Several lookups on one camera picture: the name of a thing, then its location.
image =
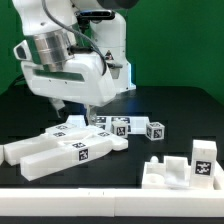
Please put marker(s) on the white marker cube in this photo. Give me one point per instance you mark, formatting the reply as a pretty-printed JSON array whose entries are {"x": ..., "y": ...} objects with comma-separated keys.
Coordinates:
[
  {"x": 120, "y": 128},
  {"x": 155, "y": 131}
]

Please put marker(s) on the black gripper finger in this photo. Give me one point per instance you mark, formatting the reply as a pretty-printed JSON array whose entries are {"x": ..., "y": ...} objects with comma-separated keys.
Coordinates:
[
  {"x": 58, "y": 105},
  {"x": 91, "y": 114}
]

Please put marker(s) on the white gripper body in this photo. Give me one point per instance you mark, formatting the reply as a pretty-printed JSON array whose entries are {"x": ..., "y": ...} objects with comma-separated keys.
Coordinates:
[{"x": 82, "y": 81}]

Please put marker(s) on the white chair seat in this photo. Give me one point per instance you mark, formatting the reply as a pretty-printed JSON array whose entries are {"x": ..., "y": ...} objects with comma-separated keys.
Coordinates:
[{"x": 174, "y": 174}]

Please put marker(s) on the white chair back frame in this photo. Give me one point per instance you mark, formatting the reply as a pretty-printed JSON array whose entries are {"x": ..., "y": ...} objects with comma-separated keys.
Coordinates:
[{"x": 49, "y": 153}]

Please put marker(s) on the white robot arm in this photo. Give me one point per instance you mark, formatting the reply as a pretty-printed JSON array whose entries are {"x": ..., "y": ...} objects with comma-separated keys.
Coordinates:
[{"x": 75, "y": 50}]

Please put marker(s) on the white L-shaped wall fence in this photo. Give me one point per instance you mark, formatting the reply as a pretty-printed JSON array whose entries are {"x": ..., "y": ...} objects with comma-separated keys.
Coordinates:
[{"x": 114, "y": 202}]

